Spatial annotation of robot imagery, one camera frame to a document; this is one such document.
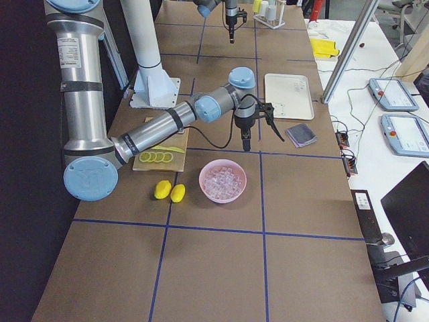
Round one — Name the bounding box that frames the orange black connector block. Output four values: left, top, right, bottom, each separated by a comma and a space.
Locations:
335, 131, 349, 149

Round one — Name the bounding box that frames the grey plastic cup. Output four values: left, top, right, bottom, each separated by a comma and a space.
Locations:
265, 5, 277, 21

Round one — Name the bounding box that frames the red object at corner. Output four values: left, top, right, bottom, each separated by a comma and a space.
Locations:
309, 0, 324, 22

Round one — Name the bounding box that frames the cream bear serving tray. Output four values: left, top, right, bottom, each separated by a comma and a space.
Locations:
264, 73, 314, 121

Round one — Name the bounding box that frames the white plastic cup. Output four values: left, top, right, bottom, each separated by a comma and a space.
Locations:
259, 0, 269, 17

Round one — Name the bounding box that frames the lemon slice row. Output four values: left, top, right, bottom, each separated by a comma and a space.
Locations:
138, 152, 174, 163

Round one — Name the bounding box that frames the pink bowl of ice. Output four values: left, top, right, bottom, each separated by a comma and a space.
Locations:
198, 159, 247, 203

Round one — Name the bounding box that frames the white wire cup rack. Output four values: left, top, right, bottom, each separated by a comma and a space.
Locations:
253, 14, 286, 30

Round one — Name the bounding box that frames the black laptop computer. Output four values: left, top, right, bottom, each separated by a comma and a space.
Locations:
380, 160, 429, 261

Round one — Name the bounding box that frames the upper teach pendant tablet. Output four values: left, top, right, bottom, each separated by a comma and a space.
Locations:
368, 77, 419, 112

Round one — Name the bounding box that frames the grey office chair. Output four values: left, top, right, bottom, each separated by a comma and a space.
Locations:
392, 0, 428, 45

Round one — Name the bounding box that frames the white crumpled tissue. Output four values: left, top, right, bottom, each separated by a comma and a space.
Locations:
306, 19, 350, 38

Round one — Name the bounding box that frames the black power adapter box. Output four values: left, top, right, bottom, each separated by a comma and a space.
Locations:
351, 189, 383, 245

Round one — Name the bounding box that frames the lower teach pendant tablet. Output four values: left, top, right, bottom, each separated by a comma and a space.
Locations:
380, 114, 428, 158

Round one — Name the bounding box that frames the grey folded cloth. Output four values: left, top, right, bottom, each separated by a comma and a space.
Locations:
285, 123, 317, 148

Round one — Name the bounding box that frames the wooden cutting board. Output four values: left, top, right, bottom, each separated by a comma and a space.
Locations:
132, 129, 188, 172

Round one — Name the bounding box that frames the white camera pole base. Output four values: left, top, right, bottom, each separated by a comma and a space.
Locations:
121, 0, 180, 109

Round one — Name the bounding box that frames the teach pendant tablet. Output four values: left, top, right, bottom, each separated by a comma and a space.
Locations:
380, 114, 428, 158
368, 77, 419, 112

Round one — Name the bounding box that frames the yellow cloth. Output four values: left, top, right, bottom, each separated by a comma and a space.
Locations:
310, 38, 340, 58

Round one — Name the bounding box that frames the yellow plastic cup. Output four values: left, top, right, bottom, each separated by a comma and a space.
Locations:
252, 0, 262, 14

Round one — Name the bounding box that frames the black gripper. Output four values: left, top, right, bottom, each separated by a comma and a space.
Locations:
224, 0, 247, 41
234, 97, 285, 152

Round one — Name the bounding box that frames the yellow lemon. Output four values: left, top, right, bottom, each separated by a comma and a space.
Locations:
154, 180, 172, 199
170, 184, 186, 203

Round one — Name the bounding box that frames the black monitor stand clamp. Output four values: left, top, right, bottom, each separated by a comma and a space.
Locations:
367, 233, 428, 311

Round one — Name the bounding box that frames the yellow plastic knife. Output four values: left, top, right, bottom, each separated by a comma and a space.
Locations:
151, 145, 185, 154

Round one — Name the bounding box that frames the aluminium frame post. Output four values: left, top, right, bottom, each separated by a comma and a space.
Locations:
321, 0, 379, 104

